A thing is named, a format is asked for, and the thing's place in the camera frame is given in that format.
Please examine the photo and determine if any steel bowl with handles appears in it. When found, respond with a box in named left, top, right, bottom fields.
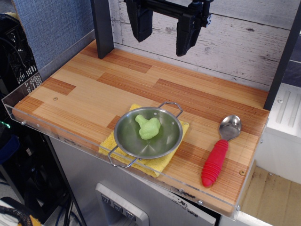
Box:
left=108, top=102, right=183, bottom=168

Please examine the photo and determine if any clear acrylic edge guard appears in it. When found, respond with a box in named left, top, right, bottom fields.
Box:
left=1, top=32, right=269, bottom=221

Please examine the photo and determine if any black perforated crate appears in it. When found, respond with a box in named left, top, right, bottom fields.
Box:
left=0, top=13, right=42, bottom=94

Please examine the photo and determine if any right dark frame post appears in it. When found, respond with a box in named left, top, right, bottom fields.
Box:
left=263, top=4, right=301, bottom=111

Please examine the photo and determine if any blue fabric partition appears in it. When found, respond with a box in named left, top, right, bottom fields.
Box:
left=13, top=0, right=95, bottom=79

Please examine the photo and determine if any white side unit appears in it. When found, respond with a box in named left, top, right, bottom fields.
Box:
left=255, top=83, right=301, bottom=184

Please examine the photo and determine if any dark frame post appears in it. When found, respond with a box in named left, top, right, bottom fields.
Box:
left=263, top=4, right=301, bottom=111
left=90, top=0, right=114, bottom=59

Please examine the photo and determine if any green toy broccoli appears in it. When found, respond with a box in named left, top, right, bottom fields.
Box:
left=135, top=114, right=161, bottom=140

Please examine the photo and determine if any left dark frame post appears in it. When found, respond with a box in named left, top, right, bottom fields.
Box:
left=90, top=0, right=114, bottom=59

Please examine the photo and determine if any grey button panel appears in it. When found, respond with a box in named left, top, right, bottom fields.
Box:
left=95, top=183, right=149, bottom=226

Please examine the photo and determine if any red handled metal spoon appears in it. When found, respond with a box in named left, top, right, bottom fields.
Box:
left=201, top=115, right=242, bottom=187

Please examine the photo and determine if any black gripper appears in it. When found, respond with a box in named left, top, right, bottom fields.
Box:
left=125, top=0, right=212, bottom=57

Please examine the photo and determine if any stainless toy cabinet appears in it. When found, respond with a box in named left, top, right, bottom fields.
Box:
left=50, top=138, right=220, bottom=226

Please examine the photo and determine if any yellow cloth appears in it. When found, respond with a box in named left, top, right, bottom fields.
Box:
left=98, top=104, right=190, bottom=178

